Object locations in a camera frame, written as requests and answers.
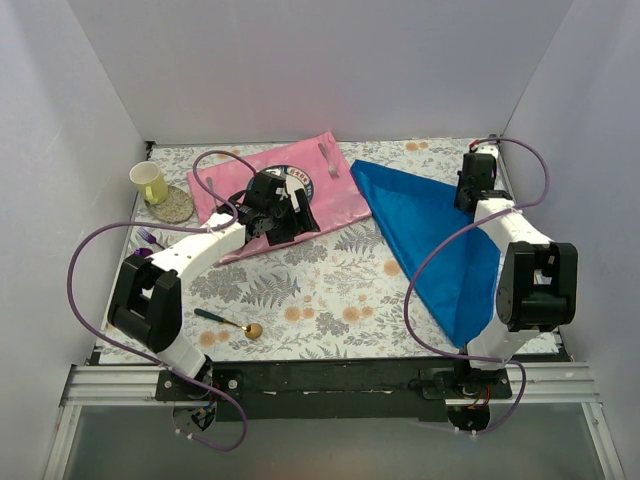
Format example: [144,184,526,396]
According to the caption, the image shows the blue cloth napkin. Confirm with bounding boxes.
[351,160,500,348]

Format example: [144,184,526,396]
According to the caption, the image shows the gold spoon teal handle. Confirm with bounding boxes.
[193,308,263,340]

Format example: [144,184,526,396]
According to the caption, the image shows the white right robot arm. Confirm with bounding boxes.
[452,147,578,398]

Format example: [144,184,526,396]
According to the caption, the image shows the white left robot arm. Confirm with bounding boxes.
[107,171,318,400]

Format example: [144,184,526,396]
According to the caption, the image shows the white plate green rim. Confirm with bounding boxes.
[263,165,315,203]

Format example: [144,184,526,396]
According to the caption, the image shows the silver spoon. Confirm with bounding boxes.
[206,176,218,213]

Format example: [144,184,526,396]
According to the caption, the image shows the pink satin placemat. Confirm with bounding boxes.
[187,132,371,234]

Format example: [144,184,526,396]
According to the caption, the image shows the silver fork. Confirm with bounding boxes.
[317,143,339,179]

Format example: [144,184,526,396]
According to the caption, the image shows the round speckled coaster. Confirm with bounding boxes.
[147,185,194,224]

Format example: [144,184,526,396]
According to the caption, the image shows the purple plastic fork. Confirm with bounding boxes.
[136,228,164,249]

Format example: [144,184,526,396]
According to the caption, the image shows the yellow mug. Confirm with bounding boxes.
[129,161,169,205]

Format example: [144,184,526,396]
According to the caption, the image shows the purple plastic spoon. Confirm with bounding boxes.
[134,248,153,257]

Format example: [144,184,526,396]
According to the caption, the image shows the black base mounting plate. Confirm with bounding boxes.
[154,358,514,422]

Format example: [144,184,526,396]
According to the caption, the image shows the aluminium front frame rail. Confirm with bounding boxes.
[61,362,601,406]

